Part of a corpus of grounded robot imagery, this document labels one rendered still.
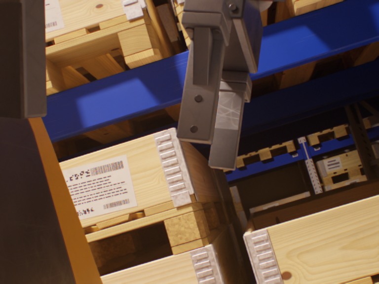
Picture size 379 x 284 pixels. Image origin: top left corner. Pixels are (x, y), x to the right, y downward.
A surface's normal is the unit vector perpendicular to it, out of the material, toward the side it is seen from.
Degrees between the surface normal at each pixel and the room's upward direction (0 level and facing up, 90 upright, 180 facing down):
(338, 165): 90
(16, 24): 96
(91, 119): 90
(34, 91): 114
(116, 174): 90
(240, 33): 156
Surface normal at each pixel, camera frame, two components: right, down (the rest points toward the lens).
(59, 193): 0.95, -0.29
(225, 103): -0.20, -0.18
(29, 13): 0.90, 0.10
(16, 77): -0.43, 0.13
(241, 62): -0.14, 0.98
